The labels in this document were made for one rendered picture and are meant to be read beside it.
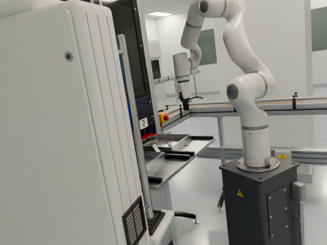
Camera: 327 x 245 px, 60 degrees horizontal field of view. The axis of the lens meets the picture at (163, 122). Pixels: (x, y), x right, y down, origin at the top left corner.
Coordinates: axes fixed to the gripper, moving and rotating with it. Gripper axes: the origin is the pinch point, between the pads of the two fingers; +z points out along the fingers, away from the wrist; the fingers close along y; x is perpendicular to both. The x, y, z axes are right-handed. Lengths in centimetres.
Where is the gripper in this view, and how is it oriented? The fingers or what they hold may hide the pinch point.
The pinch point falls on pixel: (186, 106)
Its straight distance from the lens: 169.4
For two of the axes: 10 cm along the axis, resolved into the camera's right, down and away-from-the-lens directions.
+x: 8.5, -0.1, -5.2
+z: 1.4, 9.7, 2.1
